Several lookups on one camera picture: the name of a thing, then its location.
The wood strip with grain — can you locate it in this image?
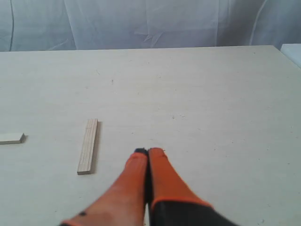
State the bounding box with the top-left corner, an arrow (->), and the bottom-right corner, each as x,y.
77,119 -> 98,175

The pale wood strip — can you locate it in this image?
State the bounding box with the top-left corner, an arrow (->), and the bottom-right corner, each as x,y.
0,133 -> 25,145

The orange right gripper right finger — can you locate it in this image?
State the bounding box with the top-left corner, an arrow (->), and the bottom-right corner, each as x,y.
148,148 -> 236,226

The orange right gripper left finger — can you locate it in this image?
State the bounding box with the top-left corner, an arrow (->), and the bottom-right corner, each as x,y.
60,148 -> 148,226

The white backdrop curtain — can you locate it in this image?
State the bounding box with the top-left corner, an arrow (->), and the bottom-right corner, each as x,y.
0,0 -> 301,52

